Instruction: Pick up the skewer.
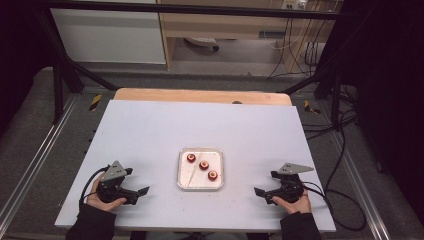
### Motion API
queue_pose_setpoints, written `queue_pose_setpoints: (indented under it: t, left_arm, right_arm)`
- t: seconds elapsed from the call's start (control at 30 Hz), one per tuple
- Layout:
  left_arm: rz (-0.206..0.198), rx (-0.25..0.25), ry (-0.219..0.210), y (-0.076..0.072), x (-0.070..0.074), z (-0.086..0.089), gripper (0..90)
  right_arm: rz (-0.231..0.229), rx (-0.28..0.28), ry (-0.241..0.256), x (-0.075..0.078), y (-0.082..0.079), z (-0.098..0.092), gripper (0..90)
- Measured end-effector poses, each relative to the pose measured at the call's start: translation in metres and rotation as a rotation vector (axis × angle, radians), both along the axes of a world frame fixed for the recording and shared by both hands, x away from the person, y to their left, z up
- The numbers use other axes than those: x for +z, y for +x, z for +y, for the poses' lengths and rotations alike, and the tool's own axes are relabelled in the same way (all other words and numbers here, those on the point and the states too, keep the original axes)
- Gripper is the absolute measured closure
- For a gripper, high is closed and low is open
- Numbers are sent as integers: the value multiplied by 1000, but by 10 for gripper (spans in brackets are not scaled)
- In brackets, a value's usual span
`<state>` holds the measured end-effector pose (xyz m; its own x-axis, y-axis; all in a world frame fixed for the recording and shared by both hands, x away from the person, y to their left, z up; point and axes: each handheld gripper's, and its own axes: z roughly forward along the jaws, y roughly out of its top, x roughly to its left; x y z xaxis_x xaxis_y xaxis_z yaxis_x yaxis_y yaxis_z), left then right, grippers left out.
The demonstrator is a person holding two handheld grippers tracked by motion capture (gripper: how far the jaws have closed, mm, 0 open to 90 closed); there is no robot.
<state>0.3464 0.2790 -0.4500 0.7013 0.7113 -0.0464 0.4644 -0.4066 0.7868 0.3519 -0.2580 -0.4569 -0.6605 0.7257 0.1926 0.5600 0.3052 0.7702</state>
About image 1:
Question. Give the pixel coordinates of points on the light wooden desk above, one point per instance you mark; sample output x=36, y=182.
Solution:
x=216, y=26

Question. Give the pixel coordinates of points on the white cabinet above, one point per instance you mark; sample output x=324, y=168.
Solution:
x=110, y=36

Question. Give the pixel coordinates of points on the aluminium floor rail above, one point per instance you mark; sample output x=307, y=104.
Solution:
x=360, y=186
x=36, y=156

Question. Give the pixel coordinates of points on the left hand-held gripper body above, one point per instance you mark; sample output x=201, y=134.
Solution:
x=113, y=173

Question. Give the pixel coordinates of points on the blue grey device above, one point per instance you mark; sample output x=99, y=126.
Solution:
x=271, y=34

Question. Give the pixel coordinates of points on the white chair base with caster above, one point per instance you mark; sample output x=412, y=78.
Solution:
x=201, y=41

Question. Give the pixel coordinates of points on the person's left hand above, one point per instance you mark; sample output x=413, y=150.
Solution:
x=100, y=204

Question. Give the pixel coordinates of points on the black curtain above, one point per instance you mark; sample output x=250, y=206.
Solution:
x=390, y=83
x=18, y=50

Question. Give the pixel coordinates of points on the white square tray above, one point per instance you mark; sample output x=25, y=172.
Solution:
x=200, y=181

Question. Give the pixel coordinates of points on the black metal stand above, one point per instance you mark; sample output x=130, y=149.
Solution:
x=336, y=100
x=58, y=90

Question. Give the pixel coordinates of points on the thin wooden skewer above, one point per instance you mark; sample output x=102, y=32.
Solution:
x=194, y=173

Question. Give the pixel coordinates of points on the white power strip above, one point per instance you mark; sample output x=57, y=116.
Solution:
x=294, y=4

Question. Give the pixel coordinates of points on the red cored fruit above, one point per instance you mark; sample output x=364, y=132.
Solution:
x=191, y=158
x=212, y=175
x=204, y=165

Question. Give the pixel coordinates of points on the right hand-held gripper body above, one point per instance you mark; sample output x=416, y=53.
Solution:
x=290, y=186

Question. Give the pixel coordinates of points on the person's right hand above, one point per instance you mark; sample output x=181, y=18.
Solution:
x=298, y=207

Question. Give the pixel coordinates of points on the black horizontal frame bar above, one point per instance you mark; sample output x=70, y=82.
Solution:
x=200, y=9

